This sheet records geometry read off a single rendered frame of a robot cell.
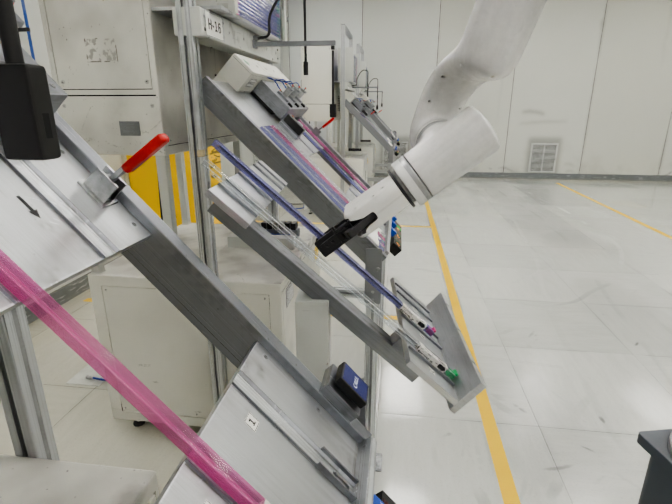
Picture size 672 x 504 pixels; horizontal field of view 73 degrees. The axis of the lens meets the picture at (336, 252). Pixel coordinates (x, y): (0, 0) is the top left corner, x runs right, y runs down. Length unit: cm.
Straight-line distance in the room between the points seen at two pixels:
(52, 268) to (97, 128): 109
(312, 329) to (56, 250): 47
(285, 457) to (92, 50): 126
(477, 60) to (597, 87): 777
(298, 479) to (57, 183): 39
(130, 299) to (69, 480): 88
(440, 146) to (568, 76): 762
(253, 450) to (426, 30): 771
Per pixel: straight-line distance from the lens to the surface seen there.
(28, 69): 27
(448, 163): 72
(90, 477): 82
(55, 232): 50
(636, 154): 878
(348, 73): 495
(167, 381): 172
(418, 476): 165
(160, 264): 59
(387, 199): 71
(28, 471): 88
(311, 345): 83
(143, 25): 144
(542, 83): 820
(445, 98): 81
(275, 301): 142
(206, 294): 57
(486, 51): 70
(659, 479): 82
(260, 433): 50
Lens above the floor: 114
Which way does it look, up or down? 18 degrees down
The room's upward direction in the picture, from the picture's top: straight up
